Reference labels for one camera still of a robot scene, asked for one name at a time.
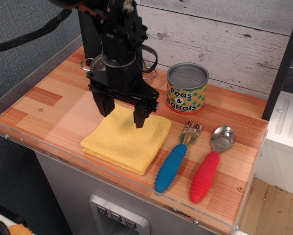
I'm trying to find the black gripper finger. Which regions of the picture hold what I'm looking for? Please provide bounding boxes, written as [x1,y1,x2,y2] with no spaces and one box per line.
[92,90,115,117]
[134,104,152,128]

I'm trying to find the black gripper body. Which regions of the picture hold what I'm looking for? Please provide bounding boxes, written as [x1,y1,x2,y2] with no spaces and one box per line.
[87,58,159,112]

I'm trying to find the yellow towel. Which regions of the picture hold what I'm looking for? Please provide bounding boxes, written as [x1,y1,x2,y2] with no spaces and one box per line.
[80,104,171,175]

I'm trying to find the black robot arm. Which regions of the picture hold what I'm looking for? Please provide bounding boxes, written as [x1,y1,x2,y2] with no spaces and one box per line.
[52,0,159,128]

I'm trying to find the small steel pot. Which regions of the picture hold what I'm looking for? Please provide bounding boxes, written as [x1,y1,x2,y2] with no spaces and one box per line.
[80,55,158,80]

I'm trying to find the peas and carrots can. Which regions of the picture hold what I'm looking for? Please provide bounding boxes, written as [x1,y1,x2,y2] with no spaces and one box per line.
[166,62,209,114]

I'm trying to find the clear acrylic table guard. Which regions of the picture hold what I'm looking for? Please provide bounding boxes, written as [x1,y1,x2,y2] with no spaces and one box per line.
[0,38,268,235]

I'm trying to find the grey toy fridge cabinet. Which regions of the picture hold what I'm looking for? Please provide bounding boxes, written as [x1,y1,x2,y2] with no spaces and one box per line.
[36,152,213,235]

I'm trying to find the white cabinet at right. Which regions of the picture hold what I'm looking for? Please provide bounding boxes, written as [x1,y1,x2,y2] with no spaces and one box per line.
[254,91,293,193]

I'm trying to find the orange object bottom left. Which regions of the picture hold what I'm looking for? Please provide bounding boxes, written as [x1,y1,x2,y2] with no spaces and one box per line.
[8,224,33,235]

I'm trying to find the blue handled fork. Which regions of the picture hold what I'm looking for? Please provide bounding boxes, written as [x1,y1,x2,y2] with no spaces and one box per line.
[155,121,203,193]

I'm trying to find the black vertical post left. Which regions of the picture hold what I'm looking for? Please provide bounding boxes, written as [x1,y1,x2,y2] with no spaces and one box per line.
[78,11,102,59]

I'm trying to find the black vertical post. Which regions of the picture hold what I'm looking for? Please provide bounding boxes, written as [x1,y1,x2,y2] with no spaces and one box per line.
[78,11,102,59]
[262,30,293,121]

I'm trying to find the red handled spoon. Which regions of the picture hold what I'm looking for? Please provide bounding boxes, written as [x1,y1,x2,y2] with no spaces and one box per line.
[190,126,235,203]

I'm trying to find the black braided cable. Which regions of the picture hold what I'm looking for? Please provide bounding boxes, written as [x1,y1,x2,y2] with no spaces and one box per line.
[0,8,72,52]

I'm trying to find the black vertical post right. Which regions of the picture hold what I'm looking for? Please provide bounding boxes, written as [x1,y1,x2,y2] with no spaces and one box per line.
[262,30,293,121]

